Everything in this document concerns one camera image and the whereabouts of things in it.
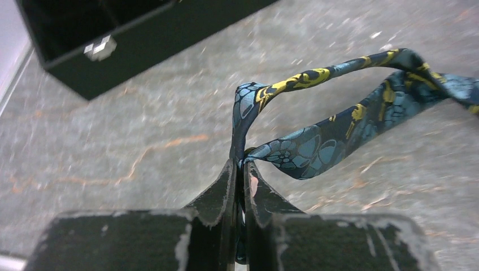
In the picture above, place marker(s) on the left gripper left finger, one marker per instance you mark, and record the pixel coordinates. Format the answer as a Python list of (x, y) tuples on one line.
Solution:
[(213, 236)]

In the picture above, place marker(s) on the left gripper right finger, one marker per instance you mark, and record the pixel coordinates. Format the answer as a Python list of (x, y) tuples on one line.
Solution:
[(262, 201)]

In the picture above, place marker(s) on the blue yellow patterned tie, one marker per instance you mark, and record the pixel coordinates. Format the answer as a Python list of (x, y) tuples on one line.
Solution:
[(310, 151)]

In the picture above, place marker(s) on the black tie display box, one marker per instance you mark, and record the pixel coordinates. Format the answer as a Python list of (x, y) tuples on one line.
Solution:
[(93, 46)]

